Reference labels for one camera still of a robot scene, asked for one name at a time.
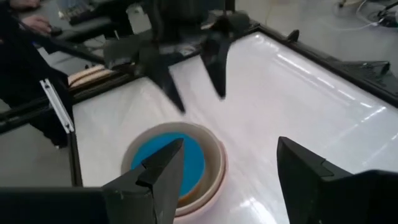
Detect beige bowl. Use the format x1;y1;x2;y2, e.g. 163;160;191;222
120;121;226;217

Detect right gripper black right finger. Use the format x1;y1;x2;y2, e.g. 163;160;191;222
276;136;354;224

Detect white cable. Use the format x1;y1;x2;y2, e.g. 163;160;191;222
320;0;398;32

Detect person's hand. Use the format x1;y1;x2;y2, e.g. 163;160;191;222
8;0;41;9
21;14;53;35

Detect light wooden boards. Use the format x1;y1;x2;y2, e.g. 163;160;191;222
67;64;118;90

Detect person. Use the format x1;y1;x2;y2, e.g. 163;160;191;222
0;0;75;147

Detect black table frame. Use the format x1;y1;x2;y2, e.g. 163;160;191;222
0;21;398;188

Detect black corner bracket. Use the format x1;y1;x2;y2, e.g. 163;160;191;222
338;60;398;95

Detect silver aluminium bar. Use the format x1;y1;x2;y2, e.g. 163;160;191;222
39;78;76;135

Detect blue bowl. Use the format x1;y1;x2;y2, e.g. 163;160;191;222
130;132;206;198

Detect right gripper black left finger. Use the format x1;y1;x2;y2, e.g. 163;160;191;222
101;138;185;224

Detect black frame knob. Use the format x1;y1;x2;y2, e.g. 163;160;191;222
286;29;300;44

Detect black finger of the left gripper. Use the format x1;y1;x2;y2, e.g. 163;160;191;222
200;34;233;100
139;49;187;114

